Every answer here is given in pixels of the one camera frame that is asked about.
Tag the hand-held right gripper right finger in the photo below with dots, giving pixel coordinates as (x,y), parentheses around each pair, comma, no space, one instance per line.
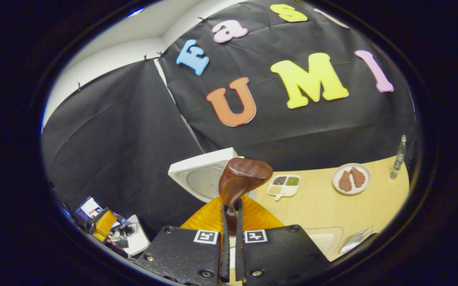
(239,254)

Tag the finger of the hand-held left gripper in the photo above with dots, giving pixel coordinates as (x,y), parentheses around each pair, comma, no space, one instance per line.
(105,224)

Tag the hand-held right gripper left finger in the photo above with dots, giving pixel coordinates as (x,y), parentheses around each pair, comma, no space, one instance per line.
(225,254)

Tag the brown wooden spoon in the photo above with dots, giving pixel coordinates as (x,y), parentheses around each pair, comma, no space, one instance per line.
(241,178)

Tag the clear rice container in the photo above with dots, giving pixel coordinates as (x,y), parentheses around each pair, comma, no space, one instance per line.
(326,240)

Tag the white rice cooker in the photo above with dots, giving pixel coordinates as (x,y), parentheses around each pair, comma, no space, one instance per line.
(197,165)

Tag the clear chopstick holder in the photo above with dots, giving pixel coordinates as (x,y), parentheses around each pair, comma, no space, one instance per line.
(356,239)

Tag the computer monitor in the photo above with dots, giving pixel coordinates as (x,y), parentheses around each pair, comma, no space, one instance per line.
(90,208)

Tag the white divided grain dish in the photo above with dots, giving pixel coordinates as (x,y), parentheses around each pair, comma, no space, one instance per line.
(282,190)

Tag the black backdrop cloth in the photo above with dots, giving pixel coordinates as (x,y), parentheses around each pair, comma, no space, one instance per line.
(133,139)

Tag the brown meat piece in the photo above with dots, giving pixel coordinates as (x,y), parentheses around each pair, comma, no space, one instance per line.
(345,182)
(358,176)

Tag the white round plate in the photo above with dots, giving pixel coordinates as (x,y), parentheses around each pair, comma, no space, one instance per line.
(354,190)

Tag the clear water bottle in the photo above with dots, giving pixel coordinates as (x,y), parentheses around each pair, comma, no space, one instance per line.
(400,157)

